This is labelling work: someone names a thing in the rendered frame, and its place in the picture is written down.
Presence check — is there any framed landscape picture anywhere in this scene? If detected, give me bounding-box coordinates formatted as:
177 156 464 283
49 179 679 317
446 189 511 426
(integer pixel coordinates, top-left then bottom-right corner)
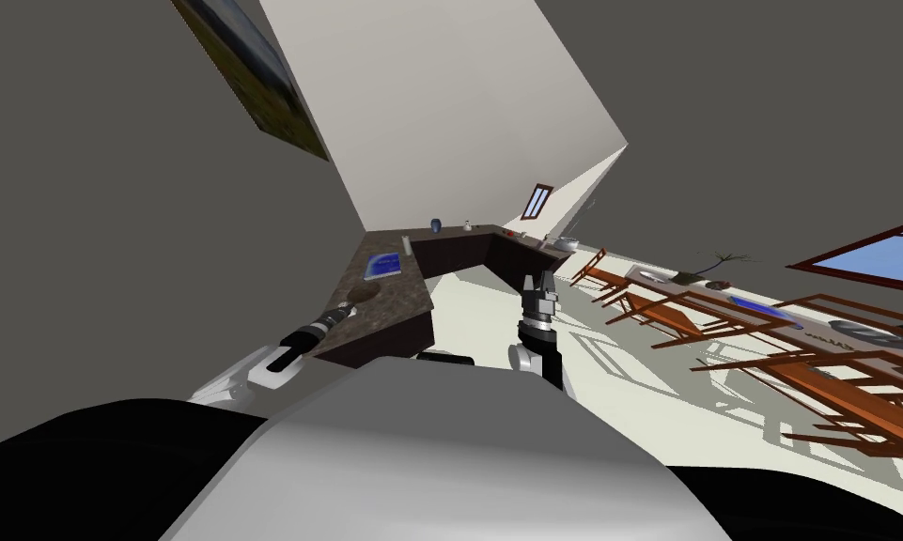
170 0 332 163

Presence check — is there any blue book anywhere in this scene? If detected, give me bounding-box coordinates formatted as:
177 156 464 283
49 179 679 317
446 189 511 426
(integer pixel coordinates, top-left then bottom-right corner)
364 252 404 282

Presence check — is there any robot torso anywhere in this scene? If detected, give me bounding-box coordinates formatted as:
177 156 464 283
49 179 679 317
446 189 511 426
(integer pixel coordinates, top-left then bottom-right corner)
157 349 740 541

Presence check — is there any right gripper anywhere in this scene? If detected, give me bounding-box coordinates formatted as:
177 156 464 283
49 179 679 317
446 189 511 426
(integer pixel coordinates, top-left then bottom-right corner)
520 270 560 330

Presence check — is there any large brown-framed window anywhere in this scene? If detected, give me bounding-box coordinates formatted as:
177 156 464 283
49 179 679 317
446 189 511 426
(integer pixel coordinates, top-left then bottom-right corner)
786 215 903 295

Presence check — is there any small brown-framed window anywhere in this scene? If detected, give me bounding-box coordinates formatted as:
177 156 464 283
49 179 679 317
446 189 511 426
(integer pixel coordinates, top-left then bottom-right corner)
520 183 556 223

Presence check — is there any brown wooden chair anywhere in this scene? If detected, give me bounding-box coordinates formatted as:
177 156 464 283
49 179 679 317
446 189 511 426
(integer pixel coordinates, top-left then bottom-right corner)
689 348 903 460
772 292 903 341
603 288 732 352
568 247 632 303

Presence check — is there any long wooden dining table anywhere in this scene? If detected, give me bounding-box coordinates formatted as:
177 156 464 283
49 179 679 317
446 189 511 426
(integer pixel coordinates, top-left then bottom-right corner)
622 252 903 452

